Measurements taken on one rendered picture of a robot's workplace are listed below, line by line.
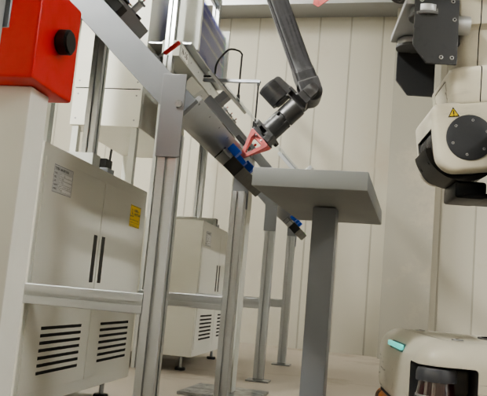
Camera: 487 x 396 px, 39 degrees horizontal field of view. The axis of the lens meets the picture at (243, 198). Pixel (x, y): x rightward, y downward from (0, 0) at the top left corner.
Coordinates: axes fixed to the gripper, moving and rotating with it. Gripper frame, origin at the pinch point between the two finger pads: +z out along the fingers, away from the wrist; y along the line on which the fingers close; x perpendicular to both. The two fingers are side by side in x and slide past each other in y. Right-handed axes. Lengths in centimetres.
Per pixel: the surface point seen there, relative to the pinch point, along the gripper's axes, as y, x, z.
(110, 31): 49, -26, 4
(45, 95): 84, -5, 18
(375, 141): -286, -28, -77
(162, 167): 52, 6, 15
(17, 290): 84, 16, 40
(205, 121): 35.2, -1.5, 2.0
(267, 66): -290, -122, -60
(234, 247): -21.9, 13.1, 20.5
